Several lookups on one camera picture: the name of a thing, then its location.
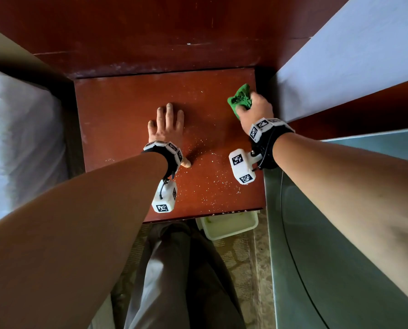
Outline scattered white crumbs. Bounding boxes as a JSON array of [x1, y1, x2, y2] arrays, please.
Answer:
[[182, 138, 247, 204]]

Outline black left wristband with markers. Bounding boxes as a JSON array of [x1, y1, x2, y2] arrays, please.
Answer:
[[142, 140, 184, 180]]

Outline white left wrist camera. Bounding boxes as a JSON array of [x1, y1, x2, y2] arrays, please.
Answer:
[[151, 178, 178, 214]]

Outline thin black cable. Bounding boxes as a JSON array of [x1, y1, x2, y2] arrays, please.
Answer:
[[279, 170, 329, 329]]

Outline person's grey trousers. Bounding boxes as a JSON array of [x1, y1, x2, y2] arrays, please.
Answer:
[[123, 220, 248, 329]]

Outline person's right forearm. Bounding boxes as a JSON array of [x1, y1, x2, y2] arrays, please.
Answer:
[[273, 132, 408, 314]]

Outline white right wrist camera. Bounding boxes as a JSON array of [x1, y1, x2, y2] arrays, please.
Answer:
[[228, 149, 263, 186]]

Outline green cleaning cloth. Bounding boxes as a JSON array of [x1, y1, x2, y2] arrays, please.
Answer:
[[227, 83, 253, 119]]

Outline black right wristband with markers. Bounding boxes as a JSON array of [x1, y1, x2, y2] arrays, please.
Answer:
[[248, 117, 296, 170]]

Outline black wristband with markers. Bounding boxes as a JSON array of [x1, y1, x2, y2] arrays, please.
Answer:
[[248, 117, 296, 170], [142, 140, 184, 180]]

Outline white plastic bin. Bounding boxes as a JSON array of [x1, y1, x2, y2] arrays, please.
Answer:
[[195, 210, 260, 241]]

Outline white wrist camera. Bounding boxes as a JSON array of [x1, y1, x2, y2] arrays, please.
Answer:
[[228, 149, 263, 186], [151, 178, 178, 214]]

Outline person's left hand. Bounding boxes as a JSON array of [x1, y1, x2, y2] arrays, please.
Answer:
[[148, 103, 192, 168]]

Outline white bed duvet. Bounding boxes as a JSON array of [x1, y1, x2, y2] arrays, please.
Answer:
[[0, 66, 70, 231]]

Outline person's right hand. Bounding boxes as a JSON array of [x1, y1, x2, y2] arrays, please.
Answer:
[[236, 92, 275, 135]]

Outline white bed sheet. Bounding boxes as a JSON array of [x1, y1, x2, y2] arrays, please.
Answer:
[[272, 0, 408, 124]]

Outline red-brown wooden wall panel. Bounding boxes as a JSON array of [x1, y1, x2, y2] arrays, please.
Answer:
[[0, 0, 352, 80]]

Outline red-brown wooden bed frame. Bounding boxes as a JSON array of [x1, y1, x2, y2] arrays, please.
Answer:
[[288, 76, 408, 141]]

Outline person's left forearm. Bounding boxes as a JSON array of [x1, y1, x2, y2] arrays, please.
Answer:
[[0, 152, 169, 329]]

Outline red-brown wooden nightstand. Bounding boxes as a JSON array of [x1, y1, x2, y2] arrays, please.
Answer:
[[74, 67, 267, 224]]

